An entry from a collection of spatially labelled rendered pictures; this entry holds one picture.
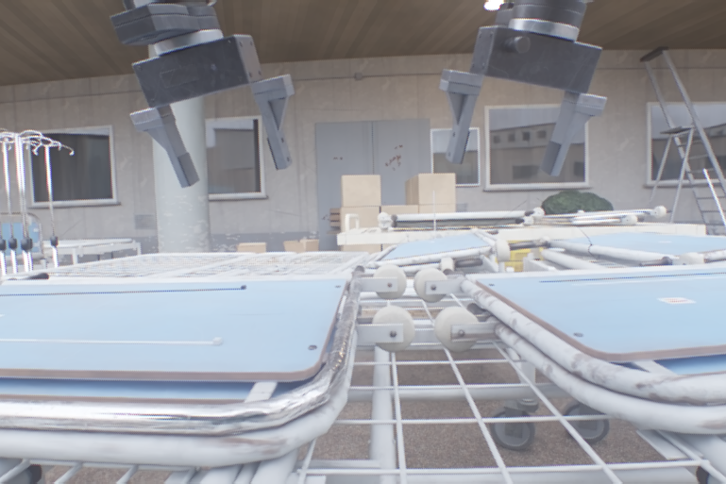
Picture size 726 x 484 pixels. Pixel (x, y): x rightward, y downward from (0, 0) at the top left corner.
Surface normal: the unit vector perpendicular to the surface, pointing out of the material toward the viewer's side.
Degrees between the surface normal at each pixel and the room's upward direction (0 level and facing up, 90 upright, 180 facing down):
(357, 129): 90
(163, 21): 93
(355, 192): 90
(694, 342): 3
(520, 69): 114
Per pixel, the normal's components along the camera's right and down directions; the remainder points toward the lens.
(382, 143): -0.05, 0.07
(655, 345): -0.02, -0.99
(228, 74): -0.10, 0.47
